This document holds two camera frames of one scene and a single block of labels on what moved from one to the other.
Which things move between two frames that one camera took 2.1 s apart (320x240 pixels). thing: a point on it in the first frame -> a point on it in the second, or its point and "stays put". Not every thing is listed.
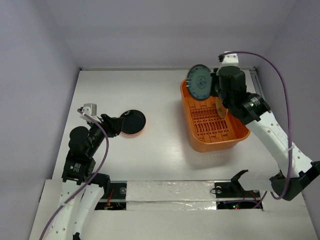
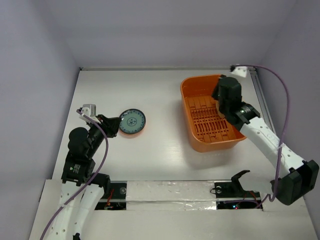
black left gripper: (112, 124) stays put
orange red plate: (132, 135) stays put
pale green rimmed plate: (221, 108) stays put
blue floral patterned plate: (199, 80) -> (132, 121)
